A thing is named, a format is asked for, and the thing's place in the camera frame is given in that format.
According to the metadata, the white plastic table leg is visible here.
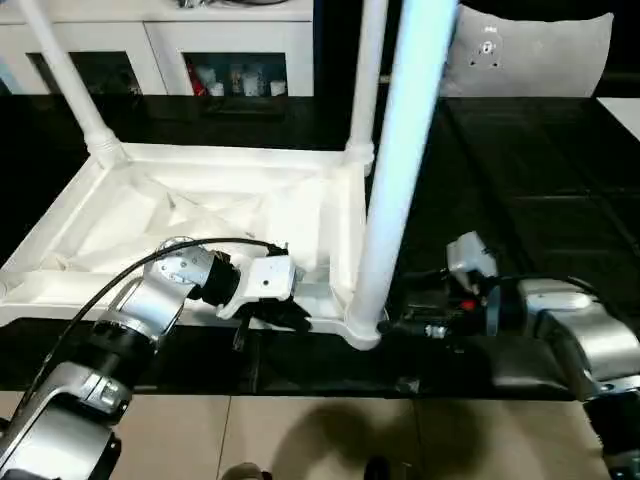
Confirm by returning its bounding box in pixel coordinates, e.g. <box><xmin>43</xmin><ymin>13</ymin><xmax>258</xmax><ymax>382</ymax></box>
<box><xmin>17</xmin><ymin>0</ymin><xmax>127</xmax><ymax>167</ymax></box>
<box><xmin>346</xmin><ymin>0</ymin><xmax>390</xmax><ymax>167</ymax></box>
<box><xmin>347</xmin><ymin>0</ymin><xmax>460</xmax><ymax>342</ymax></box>

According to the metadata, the grey cushion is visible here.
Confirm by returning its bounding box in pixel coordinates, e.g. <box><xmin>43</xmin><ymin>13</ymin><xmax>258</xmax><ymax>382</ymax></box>
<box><xmin>438</xmin><ymin>4</ymin><xmax>616</xmax><ymax>100</ymax></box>

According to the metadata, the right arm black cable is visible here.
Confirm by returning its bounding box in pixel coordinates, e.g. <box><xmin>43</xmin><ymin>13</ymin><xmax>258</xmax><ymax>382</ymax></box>
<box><xmin>438</xmin><ymin>268</ymin><xmax>602</xmax><ymax>297</ymax></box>

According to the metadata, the white plastic table top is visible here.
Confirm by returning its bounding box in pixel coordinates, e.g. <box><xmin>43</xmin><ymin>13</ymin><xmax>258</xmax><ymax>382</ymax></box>
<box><xmin>0</xmin><ymin>141</ymin><xmax>387</xmax><ymax>352</ymax></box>

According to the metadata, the dark olive round object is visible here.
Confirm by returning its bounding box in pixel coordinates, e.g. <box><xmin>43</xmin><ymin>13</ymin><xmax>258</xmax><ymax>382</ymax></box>
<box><xmin>221</xmin><ymin>462</ymin><xmax>275</xmax><ymax>480</ymax></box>

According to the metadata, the white flat board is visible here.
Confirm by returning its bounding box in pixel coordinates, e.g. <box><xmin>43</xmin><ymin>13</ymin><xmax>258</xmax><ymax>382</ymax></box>
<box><xmin>596</xmin><ymin>95</ymin><xmax>640</xmax><ymax>137</ymax></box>

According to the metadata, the white cabinet with glass doors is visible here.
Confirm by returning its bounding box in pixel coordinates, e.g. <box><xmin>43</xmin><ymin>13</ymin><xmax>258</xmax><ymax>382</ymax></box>
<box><xmin>0</xmin><ymin>0</ymin><xmax>316</xmax><ymax>98</ymax></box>

